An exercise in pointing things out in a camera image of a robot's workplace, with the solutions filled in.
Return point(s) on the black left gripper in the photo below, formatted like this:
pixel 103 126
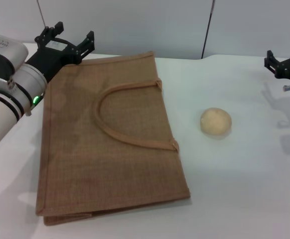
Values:
pixel 52 56

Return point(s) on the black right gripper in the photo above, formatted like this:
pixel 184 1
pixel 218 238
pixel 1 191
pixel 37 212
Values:
pixel 287 68

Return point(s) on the round egg yolk pastry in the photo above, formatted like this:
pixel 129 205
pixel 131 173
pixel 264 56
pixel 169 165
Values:
pixel 216 122

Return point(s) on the brown woven handbag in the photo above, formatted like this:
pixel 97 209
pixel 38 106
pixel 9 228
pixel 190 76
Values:
pixel 110 169

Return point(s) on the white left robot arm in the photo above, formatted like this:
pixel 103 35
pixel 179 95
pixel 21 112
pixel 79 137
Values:
pixel 0 104

